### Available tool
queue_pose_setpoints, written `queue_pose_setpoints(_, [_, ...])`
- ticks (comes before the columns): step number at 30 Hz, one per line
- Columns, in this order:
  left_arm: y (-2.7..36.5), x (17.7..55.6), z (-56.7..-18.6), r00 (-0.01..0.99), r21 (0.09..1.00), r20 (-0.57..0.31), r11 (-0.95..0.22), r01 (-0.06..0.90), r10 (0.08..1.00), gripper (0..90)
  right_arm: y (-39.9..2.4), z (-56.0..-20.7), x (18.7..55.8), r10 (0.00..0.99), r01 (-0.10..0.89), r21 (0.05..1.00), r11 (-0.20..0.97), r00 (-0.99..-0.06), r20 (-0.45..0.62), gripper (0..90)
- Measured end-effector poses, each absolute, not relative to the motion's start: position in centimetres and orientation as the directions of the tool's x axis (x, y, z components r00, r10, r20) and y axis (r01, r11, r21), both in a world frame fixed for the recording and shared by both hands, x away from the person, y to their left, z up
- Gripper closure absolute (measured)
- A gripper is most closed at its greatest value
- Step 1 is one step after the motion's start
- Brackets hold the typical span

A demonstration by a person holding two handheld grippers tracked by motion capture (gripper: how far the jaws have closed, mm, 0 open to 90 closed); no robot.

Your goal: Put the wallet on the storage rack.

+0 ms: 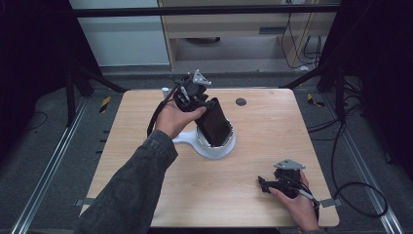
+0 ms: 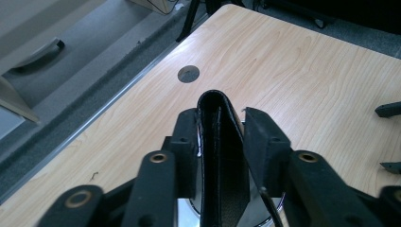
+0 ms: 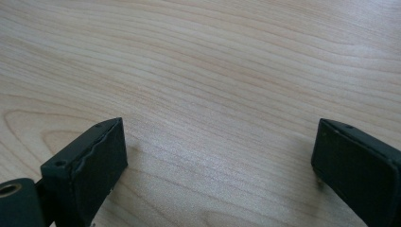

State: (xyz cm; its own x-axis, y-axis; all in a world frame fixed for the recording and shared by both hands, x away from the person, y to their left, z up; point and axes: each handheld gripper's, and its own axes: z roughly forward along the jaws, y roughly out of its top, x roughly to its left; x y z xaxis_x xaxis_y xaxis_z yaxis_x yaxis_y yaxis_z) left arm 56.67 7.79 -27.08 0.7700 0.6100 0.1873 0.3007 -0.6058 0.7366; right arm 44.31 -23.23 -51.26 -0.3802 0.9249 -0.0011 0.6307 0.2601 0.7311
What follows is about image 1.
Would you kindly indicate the black horizontal bar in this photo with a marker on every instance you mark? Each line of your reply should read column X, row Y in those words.
column 195, row 11

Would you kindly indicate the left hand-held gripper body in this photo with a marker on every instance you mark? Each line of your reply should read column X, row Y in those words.
column 190, row 96

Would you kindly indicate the black rectangular case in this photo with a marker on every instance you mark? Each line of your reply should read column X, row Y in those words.
column 214, row 125

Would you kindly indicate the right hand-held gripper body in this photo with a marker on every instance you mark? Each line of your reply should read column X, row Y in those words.
column 288, row 180

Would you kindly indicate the white stand with pole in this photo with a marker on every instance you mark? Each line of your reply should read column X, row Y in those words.
column 214, row 153

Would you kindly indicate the wooden cabinet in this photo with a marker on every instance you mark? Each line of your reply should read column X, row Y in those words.
column 227, row 24

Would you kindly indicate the person's right hand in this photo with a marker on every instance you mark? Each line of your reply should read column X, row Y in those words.
column 302, row 209

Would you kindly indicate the black metal stand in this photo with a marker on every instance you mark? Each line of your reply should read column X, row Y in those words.
column 340, row 94
column 69, row 97

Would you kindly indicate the yellow black striped tape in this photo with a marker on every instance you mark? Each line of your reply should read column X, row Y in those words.
column 314, row 100
column 105, row 104

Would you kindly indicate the grey tape piece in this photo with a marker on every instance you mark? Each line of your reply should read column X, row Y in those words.
column 85, row 202
column 331, row 202

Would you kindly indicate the dark round table grommet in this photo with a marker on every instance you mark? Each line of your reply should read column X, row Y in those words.
column 241, row 101

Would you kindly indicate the white cabinet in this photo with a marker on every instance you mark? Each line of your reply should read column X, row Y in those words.
column 123, row 39

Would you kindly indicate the aluminium floor rail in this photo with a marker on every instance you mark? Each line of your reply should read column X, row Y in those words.
column 48, row 169
column 367, row 169

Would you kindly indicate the person's left hand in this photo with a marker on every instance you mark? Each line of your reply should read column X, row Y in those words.
column 173, row 122

